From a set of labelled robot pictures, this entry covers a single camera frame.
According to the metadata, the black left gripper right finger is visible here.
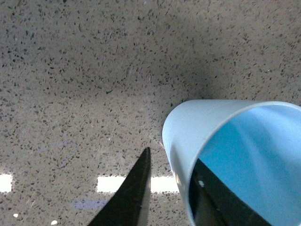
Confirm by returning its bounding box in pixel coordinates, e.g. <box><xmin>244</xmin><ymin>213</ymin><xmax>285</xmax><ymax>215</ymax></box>
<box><xmin>189</xmin><ymin>160</ymin><xmax>270</xmax><ymax>226</ymax></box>

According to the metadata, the light blue cup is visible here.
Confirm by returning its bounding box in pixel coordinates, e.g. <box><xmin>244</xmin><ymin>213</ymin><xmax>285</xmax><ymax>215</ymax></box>
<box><xmin>162</xmin><ymin>100</ymin><xmax>301</xmax><ymax>226</ymax></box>

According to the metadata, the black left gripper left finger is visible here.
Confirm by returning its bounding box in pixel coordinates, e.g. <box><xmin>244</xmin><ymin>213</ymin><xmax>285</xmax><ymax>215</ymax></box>
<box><xmin>89</xmin><ymin>147</ymin><xmax>151</xmax><ymax>226</ymax></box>

